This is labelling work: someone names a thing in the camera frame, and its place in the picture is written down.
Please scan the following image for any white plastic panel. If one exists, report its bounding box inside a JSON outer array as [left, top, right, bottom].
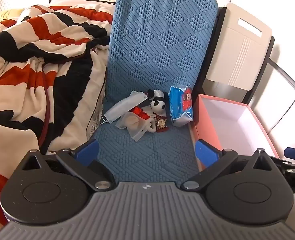
[[204, 2, 273, 92]]

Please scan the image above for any white pillow with black trim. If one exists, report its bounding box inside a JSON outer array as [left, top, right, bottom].
[[48, 0, 116, 8]]

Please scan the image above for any pink cardboard box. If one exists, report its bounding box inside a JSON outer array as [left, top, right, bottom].
[[190, 94, 284, 170]]

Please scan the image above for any yellow pillow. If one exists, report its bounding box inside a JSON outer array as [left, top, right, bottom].
[[0, 8, 25, 25]]

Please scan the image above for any dark curved frame bar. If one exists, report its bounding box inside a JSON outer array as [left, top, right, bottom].
[[268, 57, 295, 93]]

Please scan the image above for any white bedside cabinet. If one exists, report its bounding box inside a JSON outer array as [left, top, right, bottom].
[[195, 6, 275, 105]]

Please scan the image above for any red black white striped blanket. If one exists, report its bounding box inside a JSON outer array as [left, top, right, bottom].
[[0, 4, 114, 230]]

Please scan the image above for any panda plush toy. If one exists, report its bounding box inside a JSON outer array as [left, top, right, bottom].
[[144, 89, 169, 132]]

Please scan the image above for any red foil snack packet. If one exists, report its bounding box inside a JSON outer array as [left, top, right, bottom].
[[132, 106, 151, 120]]

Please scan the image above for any blue snack packet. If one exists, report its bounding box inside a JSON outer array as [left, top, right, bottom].
[[168, 85, 194, 127]]

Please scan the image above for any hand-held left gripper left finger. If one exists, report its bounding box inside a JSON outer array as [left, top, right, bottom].
[[20, 139, 114, 192]]

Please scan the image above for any small colourful snack packet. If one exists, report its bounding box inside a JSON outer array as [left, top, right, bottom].
[[155, 117, 168, 133]]

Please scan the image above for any blue face mask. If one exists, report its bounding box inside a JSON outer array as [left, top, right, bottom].
[[103, 91, 149, 125]]

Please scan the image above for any white plastic bag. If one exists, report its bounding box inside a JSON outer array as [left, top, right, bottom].
[[116, 111, 153, 142]]

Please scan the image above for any blue textured mat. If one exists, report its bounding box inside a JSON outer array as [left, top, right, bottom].
[[91, 0, 219, 184]]

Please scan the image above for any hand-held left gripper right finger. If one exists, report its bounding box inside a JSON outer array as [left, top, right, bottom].
[[181, 139, 272, 193]]

